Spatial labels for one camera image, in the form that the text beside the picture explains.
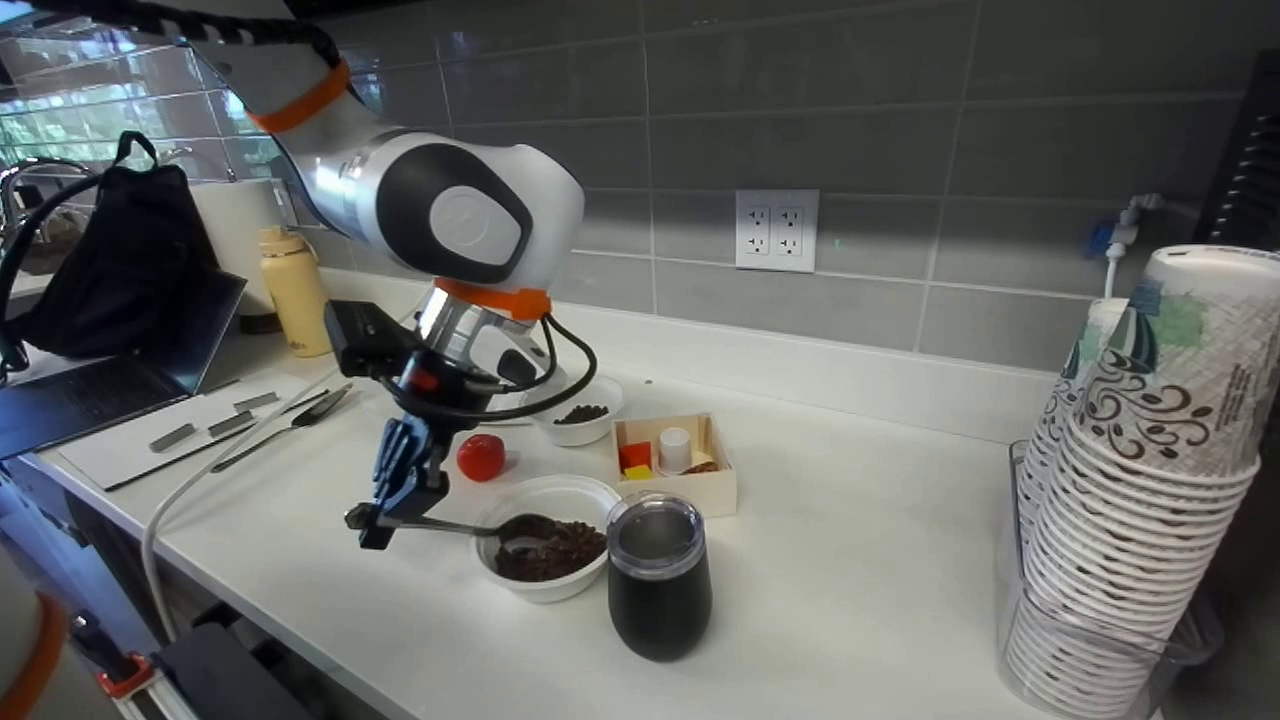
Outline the black fork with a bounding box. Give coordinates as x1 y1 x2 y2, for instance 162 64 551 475
209 379 357 475

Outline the short patterned paper cup stack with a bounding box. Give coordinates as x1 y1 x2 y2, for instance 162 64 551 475
1017 296 1134 537

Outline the long black knife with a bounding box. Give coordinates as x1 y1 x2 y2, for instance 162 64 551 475
100 396 337 495

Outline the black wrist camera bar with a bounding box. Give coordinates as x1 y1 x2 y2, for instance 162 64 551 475
320 296 433 383

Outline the white blue pump dispenser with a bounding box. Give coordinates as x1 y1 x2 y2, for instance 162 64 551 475
1084 191 1205 306

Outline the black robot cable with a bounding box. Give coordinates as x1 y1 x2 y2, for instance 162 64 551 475
77 0 603 430

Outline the large white bowl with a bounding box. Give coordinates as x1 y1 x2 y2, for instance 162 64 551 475
471 474 624 608

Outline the small white bottle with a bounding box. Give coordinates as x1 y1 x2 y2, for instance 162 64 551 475
655 426 695 475

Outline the black laptop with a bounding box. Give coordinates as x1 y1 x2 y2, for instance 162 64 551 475
0 274 251 464

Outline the silver spoon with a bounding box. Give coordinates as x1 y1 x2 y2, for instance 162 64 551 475
382 513 564 559

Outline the yellow squeeze bottle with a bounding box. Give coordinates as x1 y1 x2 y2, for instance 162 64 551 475
255 226 337 361

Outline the white power cable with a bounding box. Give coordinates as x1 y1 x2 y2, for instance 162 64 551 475
134 436 365 643

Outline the wooden box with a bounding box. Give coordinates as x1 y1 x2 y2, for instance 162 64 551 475
612 409 739 519

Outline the tall patterned paper cup stack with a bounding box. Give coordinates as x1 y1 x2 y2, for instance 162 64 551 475
995 242 1280 720

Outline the clear plastic cup holder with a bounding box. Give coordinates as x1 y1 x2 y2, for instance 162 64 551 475
995 436 1224 720

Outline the black backpack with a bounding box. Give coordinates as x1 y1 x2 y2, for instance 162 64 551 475
16 127 216 361

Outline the white double wall outlet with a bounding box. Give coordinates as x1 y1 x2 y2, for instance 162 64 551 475
733 183 825 277

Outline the red plastic cup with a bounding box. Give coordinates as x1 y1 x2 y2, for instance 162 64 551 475
452 433 510 490

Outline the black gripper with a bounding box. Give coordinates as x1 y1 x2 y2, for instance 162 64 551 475
339 354 503 555

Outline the small white bowl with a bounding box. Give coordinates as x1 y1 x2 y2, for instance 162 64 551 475
534 377 626 451

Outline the white paper towel roll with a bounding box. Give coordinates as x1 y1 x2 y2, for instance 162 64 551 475
192 175 290 320

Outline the black tumbler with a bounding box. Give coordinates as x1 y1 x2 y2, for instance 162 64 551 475
603 492 717 663

